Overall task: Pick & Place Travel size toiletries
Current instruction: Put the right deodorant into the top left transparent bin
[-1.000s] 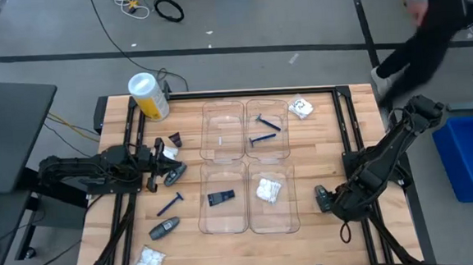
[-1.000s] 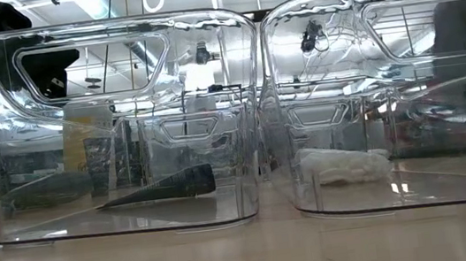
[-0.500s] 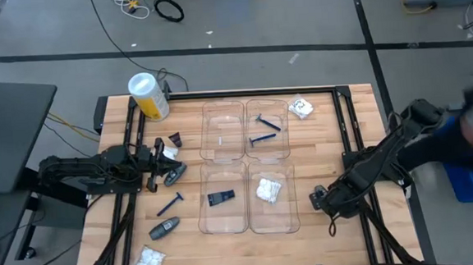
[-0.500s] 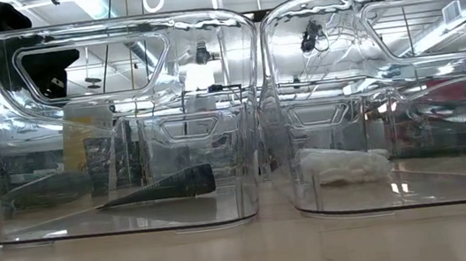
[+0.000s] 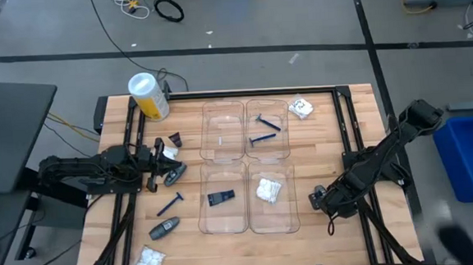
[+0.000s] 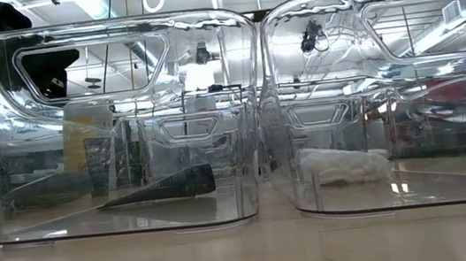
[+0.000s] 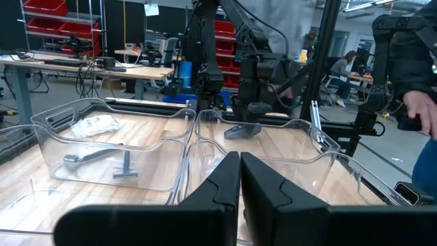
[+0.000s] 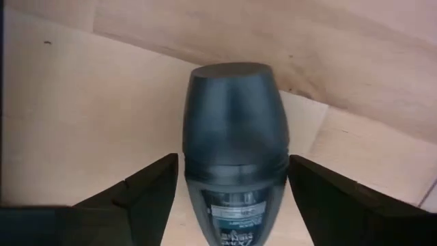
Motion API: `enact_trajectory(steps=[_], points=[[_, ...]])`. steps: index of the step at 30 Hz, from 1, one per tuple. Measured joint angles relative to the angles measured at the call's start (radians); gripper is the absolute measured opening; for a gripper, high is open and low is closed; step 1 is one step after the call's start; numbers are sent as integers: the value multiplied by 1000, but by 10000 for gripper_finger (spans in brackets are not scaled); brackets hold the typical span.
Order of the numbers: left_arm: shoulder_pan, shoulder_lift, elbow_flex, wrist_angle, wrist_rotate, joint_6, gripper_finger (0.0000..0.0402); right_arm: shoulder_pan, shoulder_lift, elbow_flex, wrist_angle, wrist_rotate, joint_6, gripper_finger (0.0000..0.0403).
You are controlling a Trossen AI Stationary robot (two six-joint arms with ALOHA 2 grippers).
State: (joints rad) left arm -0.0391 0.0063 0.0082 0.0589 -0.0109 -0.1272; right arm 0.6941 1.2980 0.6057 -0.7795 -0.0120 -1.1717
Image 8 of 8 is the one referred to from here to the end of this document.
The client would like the dark grey roll-on deodorant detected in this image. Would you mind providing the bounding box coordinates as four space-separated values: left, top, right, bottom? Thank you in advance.
182 61 291 246

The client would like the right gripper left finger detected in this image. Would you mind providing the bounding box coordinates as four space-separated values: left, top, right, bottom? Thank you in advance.
70 152 180 209

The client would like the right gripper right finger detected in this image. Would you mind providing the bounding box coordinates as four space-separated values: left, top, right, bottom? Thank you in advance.
288 154 423 210

